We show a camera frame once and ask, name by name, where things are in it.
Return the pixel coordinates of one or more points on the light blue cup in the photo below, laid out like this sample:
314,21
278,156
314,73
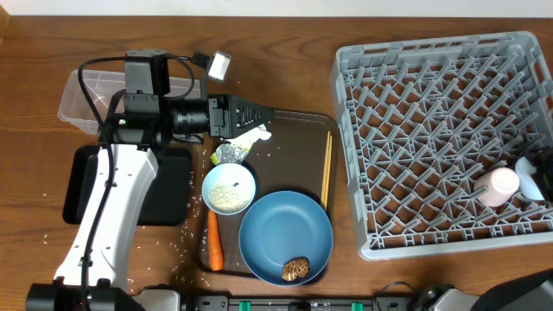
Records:
527,186

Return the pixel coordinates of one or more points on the orange carrot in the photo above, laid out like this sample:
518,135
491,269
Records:
215,254

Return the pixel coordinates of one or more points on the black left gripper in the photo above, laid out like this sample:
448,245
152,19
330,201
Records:
228,104

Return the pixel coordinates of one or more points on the brown shiitake mushroom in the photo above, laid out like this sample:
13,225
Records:
295,269

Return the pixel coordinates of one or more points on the yellow green foil wrapper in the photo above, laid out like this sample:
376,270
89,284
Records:
229,153

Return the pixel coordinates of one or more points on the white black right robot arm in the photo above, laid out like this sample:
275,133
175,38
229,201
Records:
532,292

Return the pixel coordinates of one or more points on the light blue rice bowl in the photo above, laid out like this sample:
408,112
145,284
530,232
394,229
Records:
228,189

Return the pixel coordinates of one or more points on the clear plastic bin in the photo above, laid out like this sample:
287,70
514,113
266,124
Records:
75,110

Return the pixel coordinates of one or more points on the black rail with green clips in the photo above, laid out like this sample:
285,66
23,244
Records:
268,303

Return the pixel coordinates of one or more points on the blue plate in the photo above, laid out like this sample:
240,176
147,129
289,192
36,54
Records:
281,227

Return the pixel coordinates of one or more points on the white tissue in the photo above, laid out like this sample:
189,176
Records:
246,140

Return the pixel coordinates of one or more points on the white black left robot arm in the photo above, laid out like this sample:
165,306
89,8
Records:
141,121

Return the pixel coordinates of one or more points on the grey dishwasher rack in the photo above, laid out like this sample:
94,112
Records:
420,121

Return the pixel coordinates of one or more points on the pink cup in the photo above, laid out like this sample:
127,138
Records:
501,184

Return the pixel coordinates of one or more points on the black bin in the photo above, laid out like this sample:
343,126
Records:
165,203

